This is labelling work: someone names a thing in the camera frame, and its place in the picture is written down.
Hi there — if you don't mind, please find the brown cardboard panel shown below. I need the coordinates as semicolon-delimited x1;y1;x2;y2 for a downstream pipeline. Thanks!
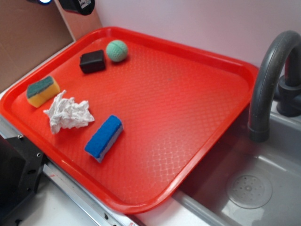
0;0;103;94

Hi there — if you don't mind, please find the grey curved faucet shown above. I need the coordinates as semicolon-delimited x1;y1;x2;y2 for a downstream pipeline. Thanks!
248;31;301;142

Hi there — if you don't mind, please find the red plastic tray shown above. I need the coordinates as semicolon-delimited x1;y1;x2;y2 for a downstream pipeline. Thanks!
0;27;258;214

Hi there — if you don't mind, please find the crumpled white paper towel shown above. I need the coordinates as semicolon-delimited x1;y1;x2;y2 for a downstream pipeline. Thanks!
43;90;95;134

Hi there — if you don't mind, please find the green rubber ball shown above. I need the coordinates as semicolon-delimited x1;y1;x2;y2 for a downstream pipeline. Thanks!
106;40;128;63

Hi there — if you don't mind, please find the black rectangular block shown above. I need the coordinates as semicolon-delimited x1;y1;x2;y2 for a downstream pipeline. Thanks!
79;49;106;74

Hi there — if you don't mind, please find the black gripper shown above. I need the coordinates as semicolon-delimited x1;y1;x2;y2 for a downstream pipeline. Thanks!
59;0;95;16

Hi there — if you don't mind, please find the blue sponge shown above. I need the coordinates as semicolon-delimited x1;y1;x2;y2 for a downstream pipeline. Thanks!
84;115;123;163

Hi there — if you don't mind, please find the grey sink basin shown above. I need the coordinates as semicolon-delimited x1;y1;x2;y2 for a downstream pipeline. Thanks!
174;112;301;226

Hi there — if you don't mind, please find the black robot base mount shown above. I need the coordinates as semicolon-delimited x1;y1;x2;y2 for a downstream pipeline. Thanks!
0;137;46;225

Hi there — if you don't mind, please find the round sink drain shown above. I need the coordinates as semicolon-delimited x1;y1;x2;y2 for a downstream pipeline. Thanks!
226;172;273;209

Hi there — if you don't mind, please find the yellow and green sponge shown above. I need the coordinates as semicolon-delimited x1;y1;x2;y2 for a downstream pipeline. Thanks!
26;76;60;108

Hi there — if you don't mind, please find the dark faucet handle base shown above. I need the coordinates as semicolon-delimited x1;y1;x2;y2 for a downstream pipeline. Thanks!
277;56;301;117

